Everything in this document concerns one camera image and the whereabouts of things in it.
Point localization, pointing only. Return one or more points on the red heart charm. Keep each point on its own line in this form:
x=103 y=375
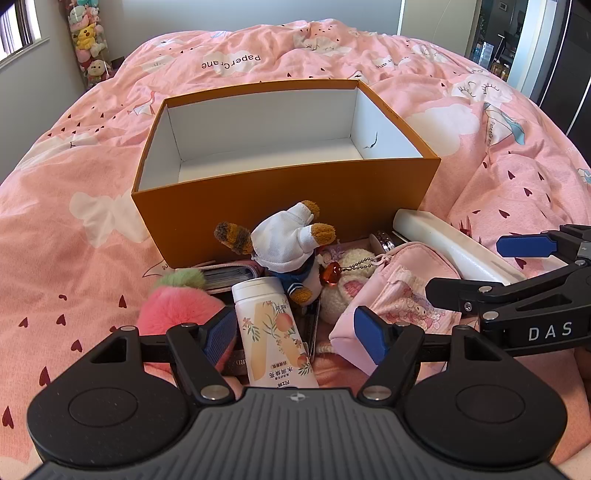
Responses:
x=330 y=274

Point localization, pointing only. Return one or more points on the plush bear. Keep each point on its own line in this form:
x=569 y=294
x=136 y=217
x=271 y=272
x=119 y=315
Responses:
x=281 y=240

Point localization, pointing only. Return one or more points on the pink fluffy peach pompom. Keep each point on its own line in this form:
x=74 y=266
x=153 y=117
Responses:
x=171 y=304

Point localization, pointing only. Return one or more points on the cream knit plush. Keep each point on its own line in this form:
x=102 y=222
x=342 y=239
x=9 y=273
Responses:
x=346 y=277

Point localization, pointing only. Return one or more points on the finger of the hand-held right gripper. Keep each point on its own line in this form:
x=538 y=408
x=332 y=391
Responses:
x=455 y=295
x=526 y=245

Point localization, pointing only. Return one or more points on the pink wallet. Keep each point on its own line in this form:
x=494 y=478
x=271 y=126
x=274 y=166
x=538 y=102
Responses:
x=221 y=277

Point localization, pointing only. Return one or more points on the stack of plush toys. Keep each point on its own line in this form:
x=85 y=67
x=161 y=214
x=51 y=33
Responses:
x=87 y=37

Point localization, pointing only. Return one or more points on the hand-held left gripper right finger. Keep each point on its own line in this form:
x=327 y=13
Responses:
x=369 y=337

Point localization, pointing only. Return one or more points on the orange cardboard box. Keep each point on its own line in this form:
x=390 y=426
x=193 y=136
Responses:
x=286 y=194

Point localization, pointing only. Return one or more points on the white lotion bottle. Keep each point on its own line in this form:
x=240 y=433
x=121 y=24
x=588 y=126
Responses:
x=272 y=332

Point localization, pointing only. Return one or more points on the cluttered shelf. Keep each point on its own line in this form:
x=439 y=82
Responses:
x=496 y=41

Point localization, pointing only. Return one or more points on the pink printed pouch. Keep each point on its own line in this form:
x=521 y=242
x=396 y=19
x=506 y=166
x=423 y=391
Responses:
x=406 y=286

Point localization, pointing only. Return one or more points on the window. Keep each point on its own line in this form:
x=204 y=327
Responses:
x=18 y=27

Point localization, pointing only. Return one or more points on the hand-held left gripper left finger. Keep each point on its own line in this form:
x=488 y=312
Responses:
x=220 y=333

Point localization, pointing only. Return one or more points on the white long case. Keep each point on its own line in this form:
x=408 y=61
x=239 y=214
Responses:
x=452 y=244

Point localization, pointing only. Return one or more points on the dark door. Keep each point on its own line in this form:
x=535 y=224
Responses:
x=570 y=55

